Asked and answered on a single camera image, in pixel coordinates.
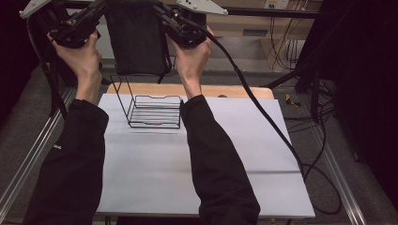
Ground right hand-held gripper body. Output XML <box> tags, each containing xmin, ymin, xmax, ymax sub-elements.
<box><xmin>161</xmin><ymin>0</ymin><xmax>229</xmax><ymax>50</ymax></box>

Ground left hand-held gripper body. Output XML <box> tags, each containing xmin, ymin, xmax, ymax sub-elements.
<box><xmin>18</xmin><ymin>0</ymin><xmax>102</xmax><ymax>50</ymax></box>

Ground black cloth bag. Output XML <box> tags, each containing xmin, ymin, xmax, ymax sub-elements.
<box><xmin>103</xmin><ymin>0</ymin><xmax>173</xmax><ymax>84</ymax></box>

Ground person's left hand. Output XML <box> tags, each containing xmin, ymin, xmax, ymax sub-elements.
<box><xmin>46</xmin><ymin>29</ymin><xmax>103</xmax><ymax>83</ymax></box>

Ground person's right hand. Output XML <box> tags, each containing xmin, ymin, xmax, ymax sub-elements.
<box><xmin>168</xmin><ymin>25</ymin><xmax>216</xmax><ymax>85</ymax></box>

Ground wooden desk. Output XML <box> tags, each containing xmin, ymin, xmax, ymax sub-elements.
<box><xmin>205</xmin><ymin>0</ymin><xmax>324</xmax><ymax>65</ymax></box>

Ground dark curtain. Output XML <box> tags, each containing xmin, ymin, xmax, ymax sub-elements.
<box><xmin>0</xmin><ymin>0</ymin><xmax>53</xmax><ymax>121</ymax></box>
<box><xmin>308</xmin><ymin>0</ymin><xmax>398</xmax><ymax>204</ymax></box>

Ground wooden table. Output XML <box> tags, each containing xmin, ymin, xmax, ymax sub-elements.
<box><xmin>106</xmin><ymin>82</ymin><xmax>276</xmax><ymax>100</ymax></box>

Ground yellow black tape piece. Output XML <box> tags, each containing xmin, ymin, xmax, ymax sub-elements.
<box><xmin>284</xmin><ymin>93</ymin><xmax>302</xmax><ymax>108</ymax></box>

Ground white foam mat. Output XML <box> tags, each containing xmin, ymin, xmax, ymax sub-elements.
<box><xmin>96</xmin><ymin>93</ymin><xmax>316</xmax><ymax>218</ymax></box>

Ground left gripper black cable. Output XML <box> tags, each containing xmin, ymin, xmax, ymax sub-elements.
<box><xmin>25</xmin><ymin>17</ymin><xmax>69</xmax><ymax>121</ymax></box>

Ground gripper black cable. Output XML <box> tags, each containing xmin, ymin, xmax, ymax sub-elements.
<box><xmin>196</xmin><ymin>22</ymin><xmax>343</xmax><ymax>216</ymax></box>
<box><xmin>25</xmin><ymin>17</ymin><xmax>69</xmax><ymax>121</ymax></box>

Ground black metal frame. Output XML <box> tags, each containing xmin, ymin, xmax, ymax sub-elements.
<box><xmin>31</xmin><ymin>0</ymin><xmax>324</xmax><ymax>117</ymax></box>

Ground black wire rack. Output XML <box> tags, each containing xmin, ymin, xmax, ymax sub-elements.
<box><xmin>110</xmin><ymin>54</ymin><xmax>185</xmax><ymax>129</ymax></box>

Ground white wall socket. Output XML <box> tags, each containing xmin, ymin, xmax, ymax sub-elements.
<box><xmin>263</xmin><ymin>0</ymin><xmax>291</xmax><ymax>10</ymax></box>

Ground hanging desk cables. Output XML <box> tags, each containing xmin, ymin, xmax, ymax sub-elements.
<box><xmin>268</xmin><ymin>16</ymin><xmax>302</xmax><ymax>71</ymax></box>

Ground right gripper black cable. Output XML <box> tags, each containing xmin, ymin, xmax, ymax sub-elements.
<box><xmin>196</xmin><ymin>22</ymin><xmax>343</xmax><ymax>216</ymax></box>

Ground aluminium rail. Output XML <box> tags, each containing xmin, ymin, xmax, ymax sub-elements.
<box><xmin>312</xmin><ymin>125</ymin><xmax>368</xmax><ymax>225</ymax></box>
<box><xmin>0</xmin><ymin>88</ymin><xmax>75</xmax><ymax>217</ymax></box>

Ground bundle of black floor cables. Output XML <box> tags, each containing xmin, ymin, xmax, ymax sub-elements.
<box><xmin>283</xmin><ymin>78</ymin><xmax>338</xmax><ymax>134</ymax></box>

